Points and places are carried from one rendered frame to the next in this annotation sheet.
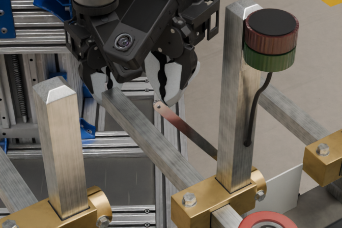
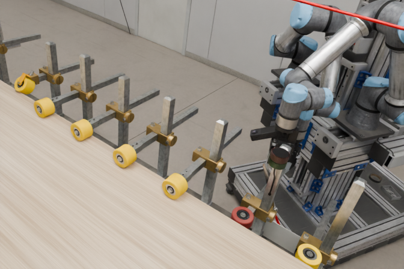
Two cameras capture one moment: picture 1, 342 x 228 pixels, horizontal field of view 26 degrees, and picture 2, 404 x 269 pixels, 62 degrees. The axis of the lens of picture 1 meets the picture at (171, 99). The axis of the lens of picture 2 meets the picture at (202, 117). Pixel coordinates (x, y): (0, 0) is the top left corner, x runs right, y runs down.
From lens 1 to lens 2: 80 cm
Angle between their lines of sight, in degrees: 50
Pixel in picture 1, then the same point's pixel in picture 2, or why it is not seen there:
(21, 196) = not seen: hidden behind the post
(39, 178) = (288, 207)
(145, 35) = (260, 134)
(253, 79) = (278, 172)
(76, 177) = (216, 149)
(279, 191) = (287, 237)
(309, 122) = (320, 232)
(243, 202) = (261, 215)
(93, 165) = (307, 221)
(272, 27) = (277, 152)
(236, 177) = (263, 203)
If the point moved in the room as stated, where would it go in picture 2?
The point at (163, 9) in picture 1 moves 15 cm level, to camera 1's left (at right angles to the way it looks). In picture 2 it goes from (270, 132) to (249, 110)
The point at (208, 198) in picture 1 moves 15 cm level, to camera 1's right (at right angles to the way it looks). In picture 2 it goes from (252, 202) to (274, 232)
